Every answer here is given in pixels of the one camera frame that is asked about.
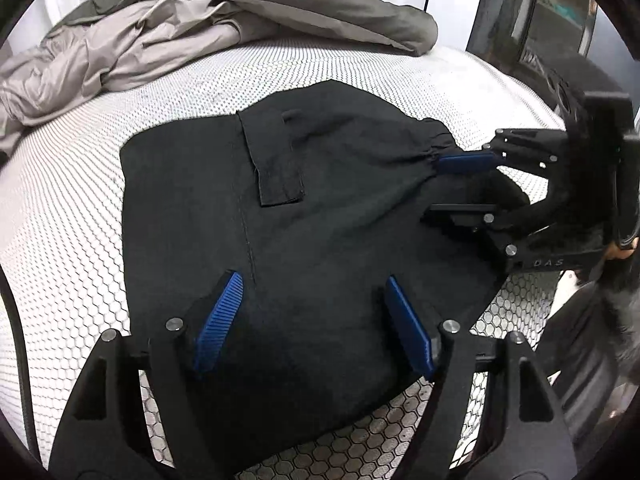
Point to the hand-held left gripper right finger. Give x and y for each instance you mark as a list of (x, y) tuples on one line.
[(407, 330)]

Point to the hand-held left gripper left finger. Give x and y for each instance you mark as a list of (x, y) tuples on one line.
[(220, 320)]

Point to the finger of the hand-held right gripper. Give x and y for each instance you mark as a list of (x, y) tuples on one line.
[(465, 163), (480, 217)]

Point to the black pants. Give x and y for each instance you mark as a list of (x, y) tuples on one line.
[(325, 210)]

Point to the person's right forearm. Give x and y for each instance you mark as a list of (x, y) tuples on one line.
[(620, 300)]

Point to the person's right hand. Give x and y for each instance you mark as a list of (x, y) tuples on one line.
[(622, 252)]

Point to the dark glass cabinet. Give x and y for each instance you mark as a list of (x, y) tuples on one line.
[(550, 20)]

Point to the person's legs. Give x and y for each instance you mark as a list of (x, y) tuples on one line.
[(580, 360)]

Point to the white mesh bed mattress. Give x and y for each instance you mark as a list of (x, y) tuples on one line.
[(75, 210)]

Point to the dark grey duvet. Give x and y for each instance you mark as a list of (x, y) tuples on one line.
[(300, 5)]

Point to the light grey duvet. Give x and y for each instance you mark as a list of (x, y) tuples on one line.
[(125, 45)]

